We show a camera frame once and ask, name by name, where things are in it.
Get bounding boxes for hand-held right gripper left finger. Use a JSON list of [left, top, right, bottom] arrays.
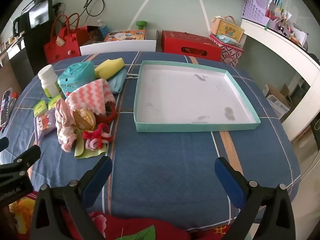
[[29, 156, 113, 240]]

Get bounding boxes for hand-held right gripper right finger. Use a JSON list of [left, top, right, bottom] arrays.
[[214, 157, 296, 240]]

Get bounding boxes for green cloth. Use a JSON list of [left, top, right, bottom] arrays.
[[74, 127, 108, 160]]

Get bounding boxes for purple snack packet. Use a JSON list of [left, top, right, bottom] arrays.
[[34, 109, 58, 142]]

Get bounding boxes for red pink pipe cleaners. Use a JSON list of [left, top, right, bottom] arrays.
[[82, 123, 110, 151]]

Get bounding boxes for green tissue pack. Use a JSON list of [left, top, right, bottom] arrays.
[[33, 100, 48, 117], [48, 95, 62, 110]]

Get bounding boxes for pink scrunchie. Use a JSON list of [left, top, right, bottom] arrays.
[[55, 98, 78, 152]]

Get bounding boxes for red tape roll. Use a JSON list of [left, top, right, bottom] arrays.
[[96, 102, 117, 124]]

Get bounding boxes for pink white striped cloth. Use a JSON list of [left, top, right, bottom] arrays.
[[65, 78, 116, 115]]

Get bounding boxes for teal shallow box tray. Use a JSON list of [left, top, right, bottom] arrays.
[[133, 60, 261, 133]]

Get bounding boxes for yellow sponge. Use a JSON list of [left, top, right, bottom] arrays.
[[94, 57, 125, 79]]

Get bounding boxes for smartphone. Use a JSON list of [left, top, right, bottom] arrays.
[[0, 87, 13, 128]]

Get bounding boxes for white pill bottle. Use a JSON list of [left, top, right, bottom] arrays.
[[37, 64, 62, 99]]

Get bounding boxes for side cabinet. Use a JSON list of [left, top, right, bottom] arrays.
[[0, 39, 33, 98]]

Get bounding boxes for teal wet wipes pack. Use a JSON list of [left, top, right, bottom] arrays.
[[57, 62, 96, 98]]

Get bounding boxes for black cabinet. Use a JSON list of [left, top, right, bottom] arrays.
[[24, 22, 59, 75]]

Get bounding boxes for blue face mask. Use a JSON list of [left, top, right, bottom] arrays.
[[107, 69, 139, 95]]

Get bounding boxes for red felt handbag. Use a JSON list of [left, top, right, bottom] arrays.
[[44, 12, 88, 64]]

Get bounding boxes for red white patterned box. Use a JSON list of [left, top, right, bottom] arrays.
[[209, 34, 244, 67]]

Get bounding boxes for black appliance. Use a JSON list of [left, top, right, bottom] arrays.
[[12, 0, 54, 37]]

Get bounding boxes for white chair back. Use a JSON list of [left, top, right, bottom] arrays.
[[79, 39, 157, 56]]

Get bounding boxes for white desk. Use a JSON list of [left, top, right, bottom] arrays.
[[240, 19, 320, 143]]

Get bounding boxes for light blue wipes pack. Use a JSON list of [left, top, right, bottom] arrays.
[[215, 34, 242, 46]]

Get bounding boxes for red cardboard box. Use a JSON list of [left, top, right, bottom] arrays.
[[161, 30, 222, 62]]

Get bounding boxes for orange toy box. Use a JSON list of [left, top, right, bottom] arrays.
[[104, 29, 146, 42]]

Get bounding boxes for hand sanitizer bottle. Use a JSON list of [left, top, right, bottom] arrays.
[[97, 19, 109, 39]]

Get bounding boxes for small purple organizer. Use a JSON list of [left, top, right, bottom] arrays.
[[267, 2, 292, 34]]

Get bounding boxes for purple file basket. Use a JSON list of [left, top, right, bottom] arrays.
[[241, 0, 271, 25]]

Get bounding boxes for yellow case with handle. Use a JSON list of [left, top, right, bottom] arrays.
[[211, 16, 245, 43]]

